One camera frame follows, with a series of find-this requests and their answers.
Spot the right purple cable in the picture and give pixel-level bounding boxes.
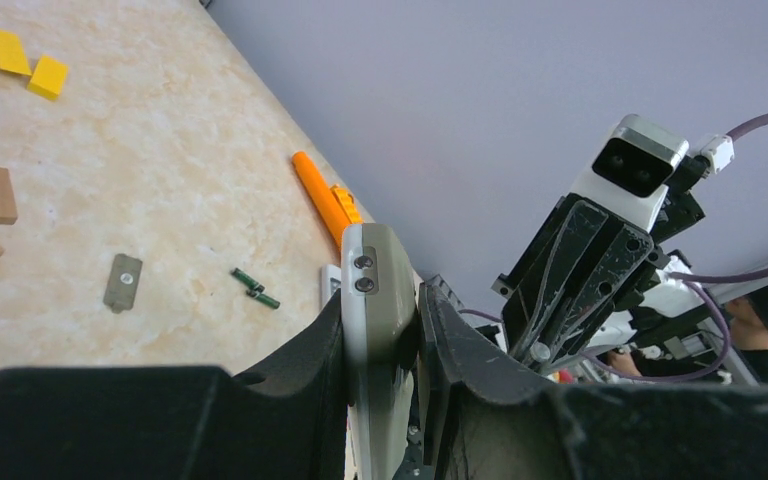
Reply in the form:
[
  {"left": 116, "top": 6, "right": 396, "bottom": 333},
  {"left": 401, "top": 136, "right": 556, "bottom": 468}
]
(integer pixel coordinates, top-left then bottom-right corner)
[{"left": 456, "top": 109, "right": 768, "bottom": 386}]

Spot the white remote control with buttons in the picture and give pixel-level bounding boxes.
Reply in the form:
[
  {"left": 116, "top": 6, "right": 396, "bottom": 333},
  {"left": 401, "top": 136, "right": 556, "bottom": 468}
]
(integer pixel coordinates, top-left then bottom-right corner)
[{"left": 320, "top": 264, "right": 342, "bottom": 308}]

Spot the yellow block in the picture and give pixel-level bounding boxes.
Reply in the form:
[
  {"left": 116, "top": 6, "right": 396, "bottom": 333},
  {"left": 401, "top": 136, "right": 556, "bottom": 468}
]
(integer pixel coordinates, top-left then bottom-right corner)
[
  {"left": 26, "top": 55, "right": 69, "bottom": 101},
  {"left": 0, "top": 29, "right": 32, "bottom": 76}
]

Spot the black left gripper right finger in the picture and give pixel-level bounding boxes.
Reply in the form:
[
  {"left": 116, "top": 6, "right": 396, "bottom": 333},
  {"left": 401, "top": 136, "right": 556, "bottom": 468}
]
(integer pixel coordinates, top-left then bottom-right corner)
[{"left": 417, "top": 285, "right": 768, "bottom": 479}]

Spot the yellow block right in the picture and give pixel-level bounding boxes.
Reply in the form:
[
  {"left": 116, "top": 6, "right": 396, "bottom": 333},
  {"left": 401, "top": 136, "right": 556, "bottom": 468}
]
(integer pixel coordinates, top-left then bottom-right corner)
[{"left": 26, "top": 55, "right": 69, "bottom": 101}]

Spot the orange toy carrot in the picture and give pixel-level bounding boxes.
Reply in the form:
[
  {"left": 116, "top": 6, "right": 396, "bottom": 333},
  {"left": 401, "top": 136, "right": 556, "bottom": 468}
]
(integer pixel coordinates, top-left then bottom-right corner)
[{"left": 291, "top": 151, "right": 351, "bottom": 250}]

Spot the yellow block left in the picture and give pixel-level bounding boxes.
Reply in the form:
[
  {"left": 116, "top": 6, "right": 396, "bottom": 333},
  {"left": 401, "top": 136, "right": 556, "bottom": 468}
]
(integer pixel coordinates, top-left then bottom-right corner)
[{"left": 0, "top": 29, "right": 32, "bottom": 76}]

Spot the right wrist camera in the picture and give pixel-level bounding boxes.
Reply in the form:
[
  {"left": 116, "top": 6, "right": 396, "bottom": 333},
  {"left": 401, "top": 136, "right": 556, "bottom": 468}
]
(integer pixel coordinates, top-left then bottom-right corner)
[{"left": 570, "top": 114, "right": 689, "bottom": 232}]

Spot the grey remote control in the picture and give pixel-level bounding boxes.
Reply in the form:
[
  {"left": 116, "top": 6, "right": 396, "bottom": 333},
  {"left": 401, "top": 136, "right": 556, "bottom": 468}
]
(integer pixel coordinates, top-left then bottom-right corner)
[{"left": 340, "top": 223, "right": 417, "bottom": 479}]

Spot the grey battery cover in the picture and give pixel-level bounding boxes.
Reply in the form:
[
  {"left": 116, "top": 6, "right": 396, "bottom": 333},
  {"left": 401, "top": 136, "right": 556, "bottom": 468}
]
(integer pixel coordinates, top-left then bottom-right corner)
[{"left": 103, "top": 253, "right": 143, "bottom": 314}]

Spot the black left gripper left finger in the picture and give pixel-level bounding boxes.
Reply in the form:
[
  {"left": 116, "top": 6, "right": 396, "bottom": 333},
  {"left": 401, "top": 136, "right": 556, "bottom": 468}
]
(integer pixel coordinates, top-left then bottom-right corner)
[{"left": 0, "top": 297, "right": 345, "bottom": 479}]

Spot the green battery short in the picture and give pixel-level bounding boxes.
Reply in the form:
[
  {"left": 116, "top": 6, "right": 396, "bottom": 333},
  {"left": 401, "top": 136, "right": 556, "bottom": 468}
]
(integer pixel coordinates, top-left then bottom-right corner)
[{"left": 246, "top": 289, "right": 281, "bottom": 310}]

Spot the orange toy brick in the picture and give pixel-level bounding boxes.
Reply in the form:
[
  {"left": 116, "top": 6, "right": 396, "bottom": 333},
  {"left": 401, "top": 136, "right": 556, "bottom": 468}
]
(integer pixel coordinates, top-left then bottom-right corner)
[{"left": 330, "top": 185, "right": 364, "bottom": 224}]

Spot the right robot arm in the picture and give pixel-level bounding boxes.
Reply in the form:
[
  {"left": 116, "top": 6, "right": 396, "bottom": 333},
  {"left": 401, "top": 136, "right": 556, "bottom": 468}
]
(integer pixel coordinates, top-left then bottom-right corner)
[{"left": 493, "top": 155, "right": 734, "bottom": 376}]

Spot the green battery long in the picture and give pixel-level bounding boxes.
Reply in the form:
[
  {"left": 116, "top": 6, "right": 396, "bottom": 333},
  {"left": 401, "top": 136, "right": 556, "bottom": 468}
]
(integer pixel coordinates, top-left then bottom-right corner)
[{"left": 230, "top": 268, "right": 265, "bottom": 292}]

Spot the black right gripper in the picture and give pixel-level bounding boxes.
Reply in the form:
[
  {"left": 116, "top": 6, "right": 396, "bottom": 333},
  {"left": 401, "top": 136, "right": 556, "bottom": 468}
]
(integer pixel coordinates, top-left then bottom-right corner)
[{"left": 502, "top": 155, "right": 706, "bottom": 365}]

